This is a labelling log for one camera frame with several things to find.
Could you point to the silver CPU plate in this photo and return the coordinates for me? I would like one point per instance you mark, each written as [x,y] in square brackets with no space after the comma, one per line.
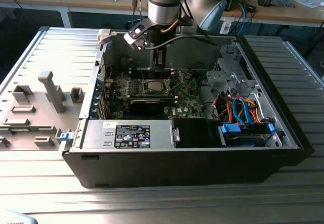
[156,86]

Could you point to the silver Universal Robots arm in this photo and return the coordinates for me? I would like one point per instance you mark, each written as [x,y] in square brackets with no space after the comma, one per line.
[162,6]

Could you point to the black RAM slot bank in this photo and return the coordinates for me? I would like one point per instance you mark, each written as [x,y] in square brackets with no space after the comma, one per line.
[141,96]
[138,73]

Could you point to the CPU socket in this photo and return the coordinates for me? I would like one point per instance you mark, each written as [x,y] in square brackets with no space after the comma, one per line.
[146,87]

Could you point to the green motherboard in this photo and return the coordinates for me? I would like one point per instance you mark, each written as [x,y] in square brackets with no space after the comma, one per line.
[187,97]

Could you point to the white label tag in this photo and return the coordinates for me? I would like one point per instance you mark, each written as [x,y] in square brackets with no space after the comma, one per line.
[226,28]

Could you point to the black graphics card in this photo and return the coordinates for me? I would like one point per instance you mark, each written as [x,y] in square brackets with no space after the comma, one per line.
[146,106]

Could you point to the metal disk bay cage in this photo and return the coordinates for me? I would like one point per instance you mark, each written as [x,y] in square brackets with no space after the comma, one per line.
[220,82]

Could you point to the long wooden desk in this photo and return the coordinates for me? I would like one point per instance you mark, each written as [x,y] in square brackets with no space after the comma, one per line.
[76,0]

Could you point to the black fan shroud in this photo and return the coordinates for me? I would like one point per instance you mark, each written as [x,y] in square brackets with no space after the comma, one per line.
[192,133]

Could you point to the silver power supply with label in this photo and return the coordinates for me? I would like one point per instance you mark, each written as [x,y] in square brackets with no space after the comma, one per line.
[96,133]

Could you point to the cluttered wooden desk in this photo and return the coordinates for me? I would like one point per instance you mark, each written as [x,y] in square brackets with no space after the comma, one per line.
[278,14]

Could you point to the hard disk in blue carrier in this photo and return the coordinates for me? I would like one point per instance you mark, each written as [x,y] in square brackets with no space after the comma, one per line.
[243,139]

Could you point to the black open PC case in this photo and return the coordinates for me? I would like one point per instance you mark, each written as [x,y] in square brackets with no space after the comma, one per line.
[177,168]

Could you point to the blue case latch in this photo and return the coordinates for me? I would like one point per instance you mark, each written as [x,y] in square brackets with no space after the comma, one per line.
[64,136]

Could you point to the grey parts rack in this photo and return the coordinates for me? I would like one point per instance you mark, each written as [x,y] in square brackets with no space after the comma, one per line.
[38,102]

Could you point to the green RAM stick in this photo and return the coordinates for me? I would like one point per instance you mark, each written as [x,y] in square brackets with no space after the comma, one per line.
[21,129]

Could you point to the pale grey rounded device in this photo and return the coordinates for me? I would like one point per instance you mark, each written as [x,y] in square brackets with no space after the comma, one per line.
[15,219]

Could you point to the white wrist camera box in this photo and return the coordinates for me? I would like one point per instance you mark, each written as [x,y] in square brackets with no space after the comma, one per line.
[131,39]

